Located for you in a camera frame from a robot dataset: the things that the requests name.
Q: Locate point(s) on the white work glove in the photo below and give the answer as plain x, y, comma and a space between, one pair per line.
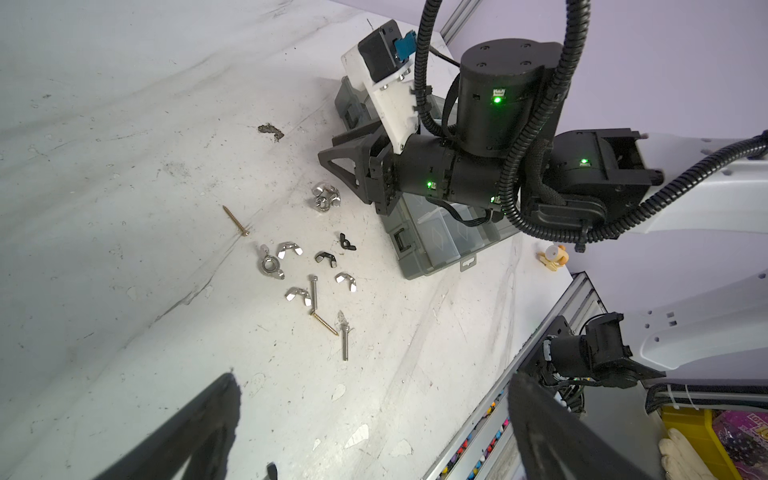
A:
679, 459

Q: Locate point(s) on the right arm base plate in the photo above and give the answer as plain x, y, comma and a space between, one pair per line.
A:
560, 362

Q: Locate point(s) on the silver machine screw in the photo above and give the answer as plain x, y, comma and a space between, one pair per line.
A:
313, 279
344, 335

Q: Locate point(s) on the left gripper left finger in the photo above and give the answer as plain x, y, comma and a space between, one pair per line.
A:
194, 443

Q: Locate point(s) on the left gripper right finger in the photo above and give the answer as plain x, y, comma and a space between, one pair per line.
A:
554, 444

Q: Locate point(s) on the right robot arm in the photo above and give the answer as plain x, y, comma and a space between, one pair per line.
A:
578, 187

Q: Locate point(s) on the brass wood screw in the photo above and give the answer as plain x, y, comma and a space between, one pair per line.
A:
241, 228

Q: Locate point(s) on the yellow plastic bin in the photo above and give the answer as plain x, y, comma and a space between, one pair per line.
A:
697, 427

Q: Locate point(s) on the yellow toy figure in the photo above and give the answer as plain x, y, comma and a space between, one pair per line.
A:
553, 257

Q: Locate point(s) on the grey plastic organizer box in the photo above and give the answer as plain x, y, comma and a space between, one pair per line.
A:
425, 237

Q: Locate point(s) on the small dark metal piece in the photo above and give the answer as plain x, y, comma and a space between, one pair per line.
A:
269, 129

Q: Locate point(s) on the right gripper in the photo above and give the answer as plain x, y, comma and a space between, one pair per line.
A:
433, 169

